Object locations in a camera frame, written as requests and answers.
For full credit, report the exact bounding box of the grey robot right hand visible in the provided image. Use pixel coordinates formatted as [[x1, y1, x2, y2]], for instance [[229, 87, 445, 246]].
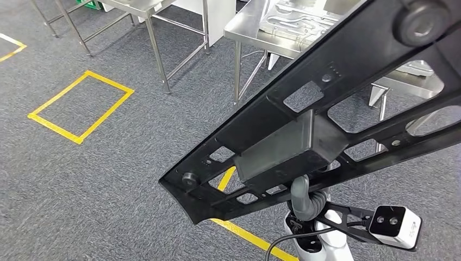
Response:
[[290, 175, 314, 221]]

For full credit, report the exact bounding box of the black plastic plate frame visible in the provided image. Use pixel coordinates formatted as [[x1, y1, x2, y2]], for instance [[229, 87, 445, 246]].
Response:
[[158, 0, 461, 226]]

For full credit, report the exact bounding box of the stainless steel workbench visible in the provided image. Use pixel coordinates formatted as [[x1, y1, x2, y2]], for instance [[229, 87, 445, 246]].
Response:
[[223, 0, 445, 154]]

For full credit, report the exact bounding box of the yellow floor tape marking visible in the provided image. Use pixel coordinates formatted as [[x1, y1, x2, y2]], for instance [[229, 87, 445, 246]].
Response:
[[210, 165, 300, 261], [27, 70, 135, 145], [0, 33, 28, 63]]

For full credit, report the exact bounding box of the stamped metal plate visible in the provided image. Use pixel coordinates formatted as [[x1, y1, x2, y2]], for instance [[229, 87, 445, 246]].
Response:
[[259, 0, 435, 77]]

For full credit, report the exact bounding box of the white cabinet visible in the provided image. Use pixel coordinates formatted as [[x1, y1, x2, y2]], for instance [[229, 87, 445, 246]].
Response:
[[172, 0, 236, 47]]

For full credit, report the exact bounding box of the stainless steel table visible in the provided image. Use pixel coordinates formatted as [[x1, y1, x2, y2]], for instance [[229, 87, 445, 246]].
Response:
[[28, 0, 138, 58], [97, 0, 211, 95]]

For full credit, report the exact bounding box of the green plastic crate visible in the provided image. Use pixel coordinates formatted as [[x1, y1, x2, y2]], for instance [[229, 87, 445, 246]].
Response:
[[76, 0, 103, 11]]

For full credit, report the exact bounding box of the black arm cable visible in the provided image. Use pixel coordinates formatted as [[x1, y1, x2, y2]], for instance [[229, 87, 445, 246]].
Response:
[[265, 221, 369, 261]]

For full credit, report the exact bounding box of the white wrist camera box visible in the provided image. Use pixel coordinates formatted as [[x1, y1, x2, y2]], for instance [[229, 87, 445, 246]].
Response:
[[367, 205, 422, 250]]

